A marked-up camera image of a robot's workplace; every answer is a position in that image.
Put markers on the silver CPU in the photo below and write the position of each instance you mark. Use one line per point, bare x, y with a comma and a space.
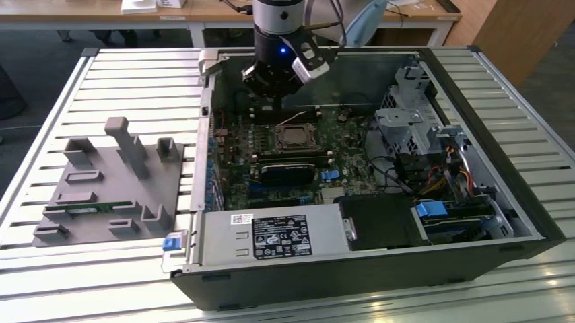
298, 135

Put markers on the black RAM slot bank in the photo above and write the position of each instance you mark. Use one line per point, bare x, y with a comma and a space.
292, 158
259, 116

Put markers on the metal CPU socket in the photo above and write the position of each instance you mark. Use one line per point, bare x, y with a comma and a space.
275, 148

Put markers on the white box with label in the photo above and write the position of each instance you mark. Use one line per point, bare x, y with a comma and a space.
172, 3

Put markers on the black graphics card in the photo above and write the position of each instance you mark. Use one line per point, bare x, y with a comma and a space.
287, 175

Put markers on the silver metal drive cage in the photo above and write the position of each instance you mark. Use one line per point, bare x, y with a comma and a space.
395, 131

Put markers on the green motherboard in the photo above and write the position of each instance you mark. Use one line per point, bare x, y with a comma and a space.
350, 161

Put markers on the blue board connector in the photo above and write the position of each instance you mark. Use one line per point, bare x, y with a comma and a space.
328, 175

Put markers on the wooden desk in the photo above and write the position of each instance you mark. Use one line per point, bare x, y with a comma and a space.
90, 15

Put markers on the small silver heatsink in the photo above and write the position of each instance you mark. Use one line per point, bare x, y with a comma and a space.
334, 194

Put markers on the grey parts rack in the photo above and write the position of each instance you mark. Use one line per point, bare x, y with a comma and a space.
112, 188

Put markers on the silver power supply unit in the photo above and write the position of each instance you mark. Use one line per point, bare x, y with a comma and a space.
220, 235

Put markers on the wooden cabinet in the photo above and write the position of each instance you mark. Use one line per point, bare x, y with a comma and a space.
517, 33

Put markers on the black plastic shroud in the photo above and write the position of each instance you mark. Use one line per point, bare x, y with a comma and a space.
382, 222

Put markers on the green RAM stick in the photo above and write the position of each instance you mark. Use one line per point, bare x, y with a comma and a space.
106, 206

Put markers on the blue disk carrier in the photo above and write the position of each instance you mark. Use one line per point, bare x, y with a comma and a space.
430, 210

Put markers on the blue case latch clip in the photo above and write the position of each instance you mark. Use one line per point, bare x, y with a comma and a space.
171, 243

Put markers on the black PC case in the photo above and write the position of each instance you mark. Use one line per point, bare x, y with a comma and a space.
314, 289

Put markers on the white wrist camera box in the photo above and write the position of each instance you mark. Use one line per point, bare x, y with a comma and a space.
314, 72

